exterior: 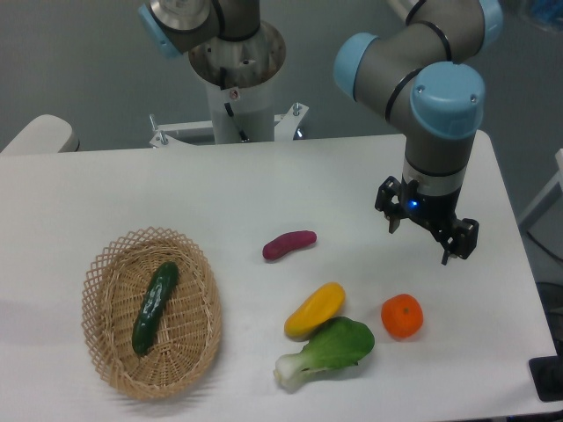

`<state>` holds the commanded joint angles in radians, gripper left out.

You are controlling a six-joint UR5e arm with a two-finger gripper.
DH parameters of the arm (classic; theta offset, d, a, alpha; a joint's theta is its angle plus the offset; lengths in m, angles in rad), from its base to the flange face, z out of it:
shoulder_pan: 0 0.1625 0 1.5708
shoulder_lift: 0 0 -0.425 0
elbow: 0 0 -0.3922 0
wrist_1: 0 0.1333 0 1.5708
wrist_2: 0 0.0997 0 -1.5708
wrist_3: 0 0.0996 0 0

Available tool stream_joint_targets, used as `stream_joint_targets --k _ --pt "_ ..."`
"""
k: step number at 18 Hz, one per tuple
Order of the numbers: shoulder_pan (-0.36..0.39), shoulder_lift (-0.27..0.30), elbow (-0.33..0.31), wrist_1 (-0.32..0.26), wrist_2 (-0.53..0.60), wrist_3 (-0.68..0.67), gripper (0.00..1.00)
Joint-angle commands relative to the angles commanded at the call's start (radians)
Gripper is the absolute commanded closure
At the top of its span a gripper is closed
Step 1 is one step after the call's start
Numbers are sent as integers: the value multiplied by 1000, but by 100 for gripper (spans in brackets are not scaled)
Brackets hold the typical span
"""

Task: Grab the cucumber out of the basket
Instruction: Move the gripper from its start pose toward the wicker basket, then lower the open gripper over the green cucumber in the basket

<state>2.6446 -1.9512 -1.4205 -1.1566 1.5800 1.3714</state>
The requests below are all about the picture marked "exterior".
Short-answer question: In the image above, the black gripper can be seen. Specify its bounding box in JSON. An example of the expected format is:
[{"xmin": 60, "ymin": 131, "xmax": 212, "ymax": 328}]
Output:
[{"xmin": 375, "ymin": 176, "xmax": 479, "ymax": 266}]

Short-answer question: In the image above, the dark green cucumber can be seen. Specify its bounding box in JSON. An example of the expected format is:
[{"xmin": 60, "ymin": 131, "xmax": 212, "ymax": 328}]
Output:
[{"xmin": 131, "ymin": 261, "xmax": 179, "ymax": 356}]

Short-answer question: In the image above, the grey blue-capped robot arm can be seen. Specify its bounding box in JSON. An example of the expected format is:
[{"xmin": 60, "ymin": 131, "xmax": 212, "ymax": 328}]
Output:
[{"xmin": 138, "ymin": 1, "xmax": 503, "ymax": 259}]

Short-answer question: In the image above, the woven wicker basket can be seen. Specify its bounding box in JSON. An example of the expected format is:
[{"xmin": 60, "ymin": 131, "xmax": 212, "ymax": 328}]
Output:
[{"xmin": 82, "ymin": 228, "xmax": 222, "ymax": 400}]

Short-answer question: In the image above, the orange tangerine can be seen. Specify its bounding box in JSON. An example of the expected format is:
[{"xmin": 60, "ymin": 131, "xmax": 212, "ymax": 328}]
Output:
[{"xmin": 381, "ymin": 294, "xmax": 424, "ymax": 338}]

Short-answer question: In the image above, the yellow orange mango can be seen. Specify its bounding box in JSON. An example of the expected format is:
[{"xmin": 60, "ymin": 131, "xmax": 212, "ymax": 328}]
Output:
[{"xmin": 284, "ymin": 282, "xmax": 346, "ymax": 338}]

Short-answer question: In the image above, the purple sweet potato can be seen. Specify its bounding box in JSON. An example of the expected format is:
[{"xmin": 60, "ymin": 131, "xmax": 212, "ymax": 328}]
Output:
[{"xmin": 262, "ymin": 230, "xmax": 318, "ymax": 261}]

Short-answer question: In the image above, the green bok choy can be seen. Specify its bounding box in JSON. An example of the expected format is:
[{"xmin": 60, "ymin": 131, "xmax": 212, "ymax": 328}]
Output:
[{"xmin": 274, "ymin": 316, "xmax": 376, "ymax": 389}]

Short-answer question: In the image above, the black device at table edge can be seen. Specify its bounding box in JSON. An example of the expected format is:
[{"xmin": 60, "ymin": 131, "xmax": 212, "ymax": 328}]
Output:
[{"xmin": 529, "ymin": 355, "xmax": 562, "ymax": 403}]

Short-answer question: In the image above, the white chair armrest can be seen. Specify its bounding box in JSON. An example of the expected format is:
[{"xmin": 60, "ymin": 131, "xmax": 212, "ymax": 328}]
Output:
[{"xmin": 1, "ymin": 114, "xmax": 80, "ymax": 156}]

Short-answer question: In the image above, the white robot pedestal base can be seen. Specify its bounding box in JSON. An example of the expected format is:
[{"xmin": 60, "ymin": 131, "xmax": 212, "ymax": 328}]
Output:
[{"xmin": 150, "ymin": 21, "xmax": 309, "ymax": 148}]

